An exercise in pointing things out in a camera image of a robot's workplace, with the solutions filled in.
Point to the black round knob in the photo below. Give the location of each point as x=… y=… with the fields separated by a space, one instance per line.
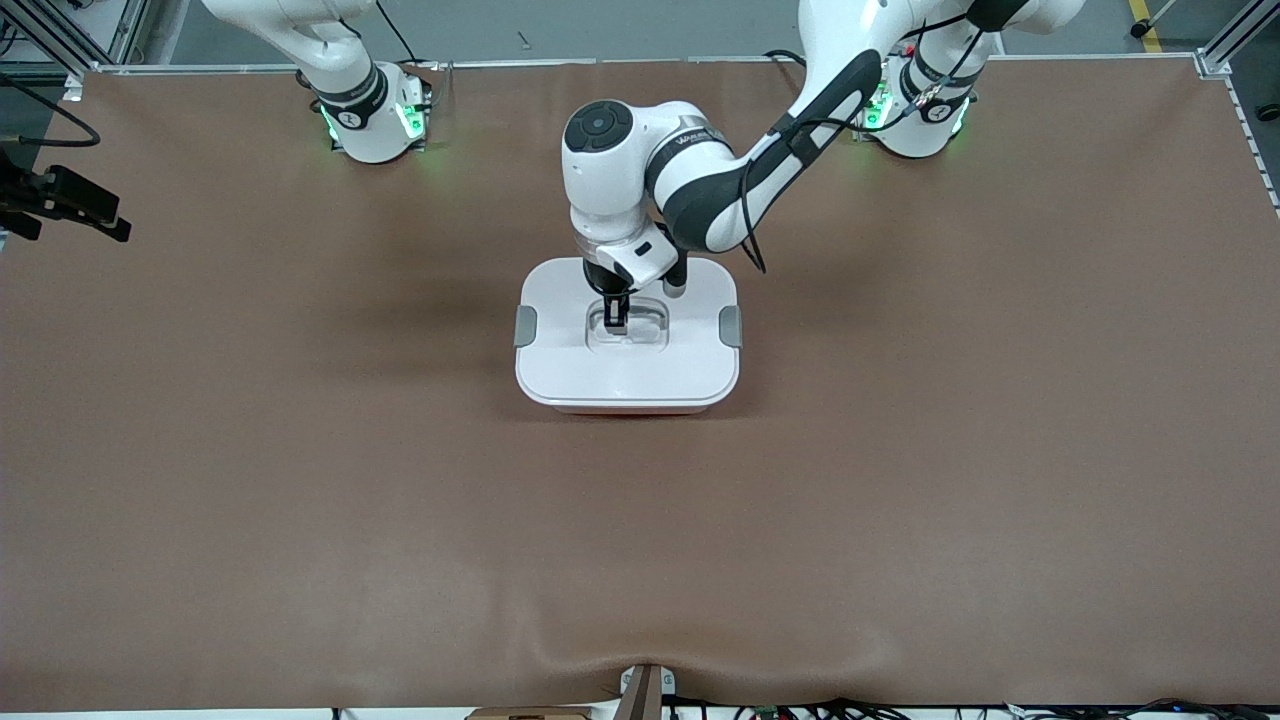
x=1268 y=112

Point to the white plastic box lid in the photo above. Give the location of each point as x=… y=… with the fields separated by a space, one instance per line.
x=620 y=375

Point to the aluminium frame post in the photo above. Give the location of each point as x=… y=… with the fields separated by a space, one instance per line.
x=1240 y=30
x=130 y=30

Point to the silver table edge rail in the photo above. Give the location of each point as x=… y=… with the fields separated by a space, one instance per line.
x=600 y=62

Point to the white dashed edge strip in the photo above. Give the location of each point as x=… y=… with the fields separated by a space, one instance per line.
x=1255 y=148

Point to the brown table mat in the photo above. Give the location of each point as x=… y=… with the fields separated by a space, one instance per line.
x=300 y=500

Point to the small white bracket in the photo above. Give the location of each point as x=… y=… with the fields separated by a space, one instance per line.
x=73 y=90

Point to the metal table clamp bracket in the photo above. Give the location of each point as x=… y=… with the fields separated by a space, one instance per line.
x=645 y=695

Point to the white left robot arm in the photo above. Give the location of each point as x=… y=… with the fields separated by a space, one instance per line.
x=600 y=180

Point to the grey rod with black foot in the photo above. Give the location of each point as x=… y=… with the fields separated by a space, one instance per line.
x=1142 y=28

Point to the grey lid clip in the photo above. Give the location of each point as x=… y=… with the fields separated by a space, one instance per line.
x=525 y=327
x=731 y=327

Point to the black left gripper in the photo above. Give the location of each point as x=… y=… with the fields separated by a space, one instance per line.
x=606 y=281

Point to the pink plastic storage box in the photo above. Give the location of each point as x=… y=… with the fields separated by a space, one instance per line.
x=630 y=411

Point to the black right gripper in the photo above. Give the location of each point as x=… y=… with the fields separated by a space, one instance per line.
x=62 y=195

